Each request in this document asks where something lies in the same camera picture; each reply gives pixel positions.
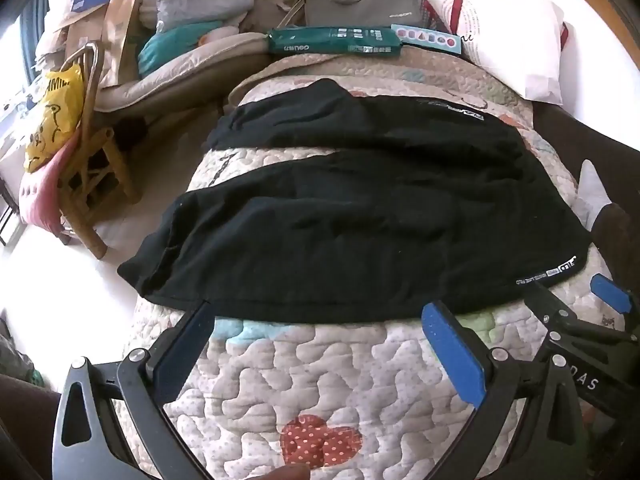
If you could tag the teal cloth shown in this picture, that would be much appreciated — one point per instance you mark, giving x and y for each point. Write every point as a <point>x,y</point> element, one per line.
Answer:
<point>170,47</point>

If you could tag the brown paper bag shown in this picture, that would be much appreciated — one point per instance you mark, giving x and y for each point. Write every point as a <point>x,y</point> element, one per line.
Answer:
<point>117,35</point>

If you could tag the dark brown cloth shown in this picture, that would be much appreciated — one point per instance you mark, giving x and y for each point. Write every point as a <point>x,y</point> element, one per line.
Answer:
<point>580,130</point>

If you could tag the pink cushion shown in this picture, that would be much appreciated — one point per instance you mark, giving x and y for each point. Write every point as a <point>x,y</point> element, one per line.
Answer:
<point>42,195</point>

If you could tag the quilted patchwork blanket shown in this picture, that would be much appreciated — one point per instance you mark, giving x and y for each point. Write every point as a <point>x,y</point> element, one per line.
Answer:
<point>350,385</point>

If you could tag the light blue flat box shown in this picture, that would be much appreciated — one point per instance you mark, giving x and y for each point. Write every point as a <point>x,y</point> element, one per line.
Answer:
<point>427,39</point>

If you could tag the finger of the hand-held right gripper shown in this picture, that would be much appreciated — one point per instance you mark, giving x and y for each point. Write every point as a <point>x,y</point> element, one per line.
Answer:
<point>610,292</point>
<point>547,307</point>

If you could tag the green cardboard box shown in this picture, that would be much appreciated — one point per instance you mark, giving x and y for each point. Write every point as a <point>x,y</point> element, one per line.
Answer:
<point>332,40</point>

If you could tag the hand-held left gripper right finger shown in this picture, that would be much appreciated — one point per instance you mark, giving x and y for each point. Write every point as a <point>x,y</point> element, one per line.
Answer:
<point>452,345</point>

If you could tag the black pants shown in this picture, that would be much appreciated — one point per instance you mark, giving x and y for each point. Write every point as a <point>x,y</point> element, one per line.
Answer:
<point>350,210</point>

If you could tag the person's dark trouser leg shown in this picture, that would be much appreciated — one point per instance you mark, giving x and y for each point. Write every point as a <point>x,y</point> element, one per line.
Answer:
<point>617,245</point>

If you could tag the person's white sock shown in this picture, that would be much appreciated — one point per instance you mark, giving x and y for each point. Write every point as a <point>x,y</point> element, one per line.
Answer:
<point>594,192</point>

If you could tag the yellow plastic bag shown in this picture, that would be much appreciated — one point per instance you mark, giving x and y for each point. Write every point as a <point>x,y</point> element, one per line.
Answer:
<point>52,120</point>

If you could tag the wooden chair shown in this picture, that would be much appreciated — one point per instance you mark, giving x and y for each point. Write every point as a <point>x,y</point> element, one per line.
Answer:
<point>95,170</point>

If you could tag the beige padded cushion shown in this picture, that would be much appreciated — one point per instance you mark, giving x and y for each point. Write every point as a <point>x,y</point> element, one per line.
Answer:
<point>190,77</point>

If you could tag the white pillow with red print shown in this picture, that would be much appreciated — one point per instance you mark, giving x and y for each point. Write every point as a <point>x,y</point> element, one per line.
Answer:
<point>510,40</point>

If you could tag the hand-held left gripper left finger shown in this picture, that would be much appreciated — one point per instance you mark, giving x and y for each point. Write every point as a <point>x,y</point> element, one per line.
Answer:
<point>192,330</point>

